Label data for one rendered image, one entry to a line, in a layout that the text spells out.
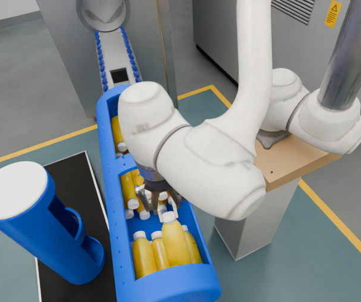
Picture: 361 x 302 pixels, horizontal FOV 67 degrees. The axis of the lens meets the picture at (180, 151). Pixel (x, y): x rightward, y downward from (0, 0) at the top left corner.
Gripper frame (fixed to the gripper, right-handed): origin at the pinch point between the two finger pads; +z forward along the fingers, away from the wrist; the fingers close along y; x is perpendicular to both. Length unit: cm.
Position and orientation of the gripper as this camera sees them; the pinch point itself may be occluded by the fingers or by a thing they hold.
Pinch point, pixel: (167, 210)
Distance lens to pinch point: 78.4
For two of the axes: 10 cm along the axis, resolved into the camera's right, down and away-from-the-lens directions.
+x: 2.7, 7.2, -6.4
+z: 0.7, 6.5, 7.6
